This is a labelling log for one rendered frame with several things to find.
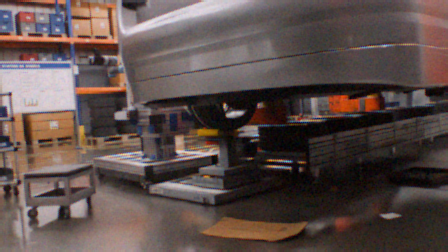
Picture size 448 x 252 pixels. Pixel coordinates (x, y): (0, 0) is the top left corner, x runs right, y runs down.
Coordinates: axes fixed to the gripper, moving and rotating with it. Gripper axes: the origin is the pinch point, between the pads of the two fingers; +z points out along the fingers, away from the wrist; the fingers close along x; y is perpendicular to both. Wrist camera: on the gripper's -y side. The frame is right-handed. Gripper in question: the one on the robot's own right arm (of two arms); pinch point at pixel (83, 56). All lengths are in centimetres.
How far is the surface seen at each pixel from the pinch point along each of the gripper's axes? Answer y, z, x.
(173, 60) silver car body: 3, 63, -172
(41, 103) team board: 90, -234, 494
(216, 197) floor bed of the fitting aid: 99, -14, -142
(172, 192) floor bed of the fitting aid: 107, -19, -92
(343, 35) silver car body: -7, 69, -264
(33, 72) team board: 27, -225, 505
